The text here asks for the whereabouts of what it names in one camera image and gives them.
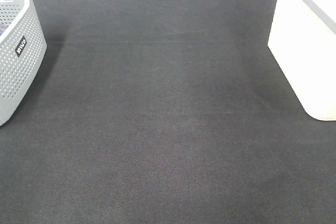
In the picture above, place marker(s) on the grey perforated laundry basket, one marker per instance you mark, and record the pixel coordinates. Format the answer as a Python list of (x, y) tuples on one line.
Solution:
[(23, 47)]

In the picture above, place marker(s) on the black table cloth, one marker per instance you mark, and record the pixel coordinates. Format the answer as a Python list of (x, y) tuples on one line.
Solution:
[(163, 111)]

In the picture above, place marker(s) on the white plastic basket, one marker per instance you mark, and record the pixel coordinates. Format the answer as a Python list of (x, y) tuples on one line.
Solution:
[(302, 41)]

